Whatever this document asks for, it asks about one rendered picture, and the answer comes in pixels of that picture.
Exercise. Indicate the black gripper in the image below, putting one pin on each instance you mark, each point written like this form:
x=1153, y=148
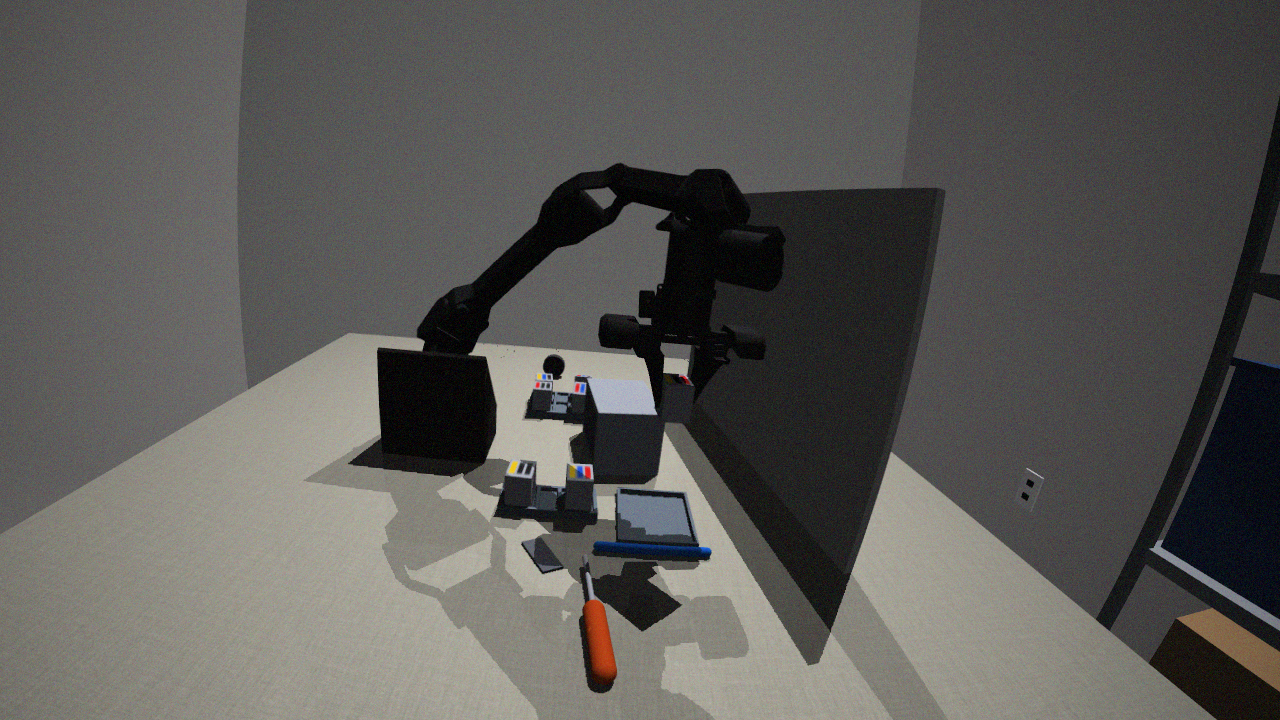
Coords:
x=685, y=311

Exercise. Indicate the orange-handled screwdriver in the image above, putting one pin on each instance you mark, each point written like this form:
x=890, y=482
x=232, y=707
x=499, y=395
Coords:
x=599, y=646

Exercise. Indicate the blue cylindrical rod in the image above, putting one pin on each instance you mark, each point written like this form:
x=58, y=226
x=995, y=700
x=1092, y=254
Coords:
x=648, y=549

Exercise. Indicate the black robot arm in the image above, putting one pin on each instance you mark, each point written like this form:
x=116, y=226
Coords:
x=717, y=242

